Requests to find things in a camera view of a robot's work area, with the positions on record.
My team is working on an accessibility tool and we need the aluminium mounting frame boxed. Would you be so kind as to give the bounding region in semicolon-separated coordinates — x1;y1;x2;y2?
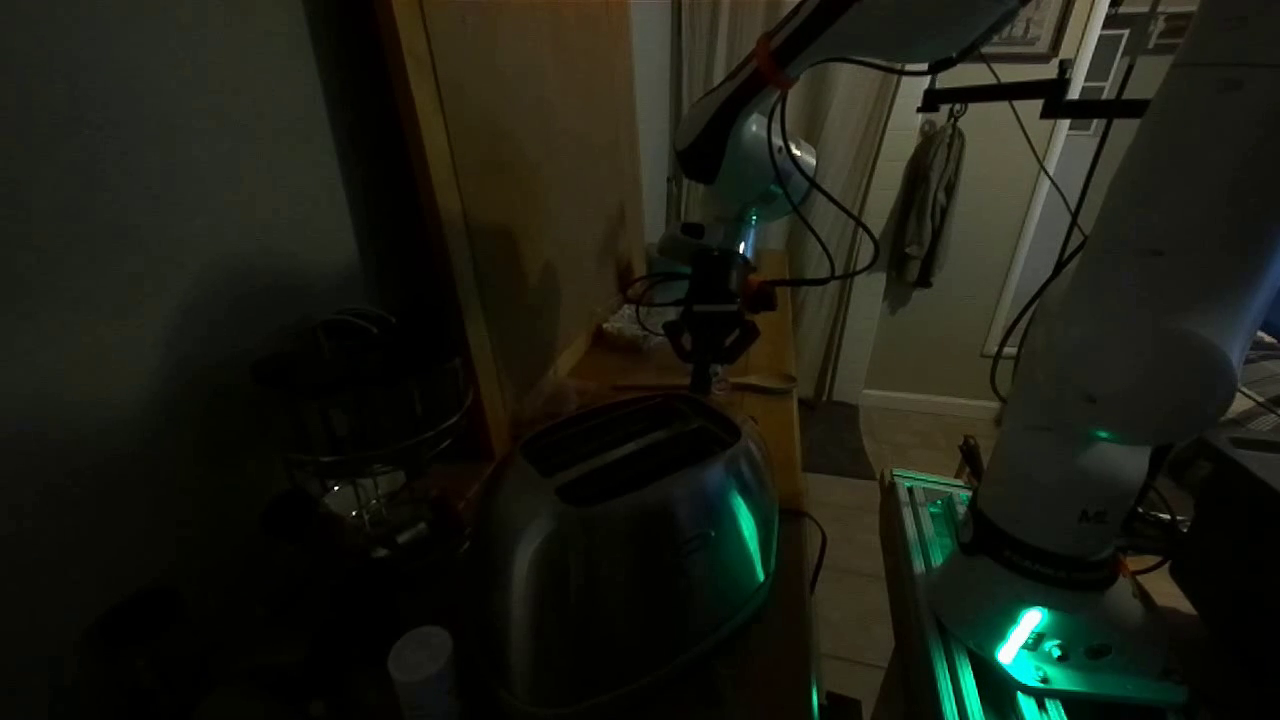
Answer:
877;463;1072;720

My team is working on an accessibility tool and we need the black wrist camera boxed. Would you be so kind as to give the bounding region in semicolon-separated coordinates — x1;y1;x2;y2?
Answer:
735;268;791;308

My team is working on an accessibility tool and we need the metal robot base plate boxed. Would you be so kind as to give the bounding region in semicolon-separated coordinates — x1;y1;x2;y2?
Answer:
928;548;1193;711

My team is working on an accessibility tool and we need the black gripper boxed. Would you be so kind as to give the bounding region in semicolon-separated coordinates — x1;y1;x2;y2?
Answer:
659;251;768;399

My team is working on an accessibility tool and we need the hanging grey cloth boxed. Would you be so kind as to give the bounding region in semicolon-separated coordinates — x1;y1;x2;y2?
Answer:
880;113;971;322

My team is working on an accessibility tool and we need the small white cup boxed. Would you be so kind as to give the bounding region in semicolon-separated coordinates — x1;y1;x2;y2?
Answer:
382;625;465;720

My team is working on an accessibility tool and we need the pale window curtain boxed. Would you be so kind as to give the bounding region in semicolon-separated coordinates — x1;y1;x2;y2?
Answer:
671;0;913;405

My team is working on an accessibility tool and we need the dark glass jar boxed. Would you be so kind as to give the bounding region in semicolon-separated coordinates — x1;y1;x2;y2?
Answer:
246;303;489;570

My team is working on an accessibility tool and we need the framed wall picture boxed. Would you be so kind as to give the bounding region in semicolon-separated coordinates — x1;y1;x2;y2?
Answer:
974;0;1072;66

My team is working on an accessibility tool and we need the black toaster power cord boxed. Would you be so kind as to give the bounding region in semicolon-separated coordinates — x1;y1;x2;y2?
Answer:
777;506;837;601

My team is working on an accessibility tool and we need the stainless steel toaster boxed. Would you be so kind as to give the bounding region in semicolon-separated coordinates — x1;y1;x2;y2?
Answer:
474;390;789;720

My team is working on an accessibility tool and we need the wooden cabinet panel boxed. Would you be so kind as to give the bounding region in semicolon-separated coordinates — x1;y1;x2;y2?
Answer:
382;0;653;456

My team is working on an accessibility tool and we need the black wall bracket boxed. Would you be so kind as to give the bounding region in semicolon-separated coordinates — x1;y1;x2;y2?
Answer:
913;60;1152;126

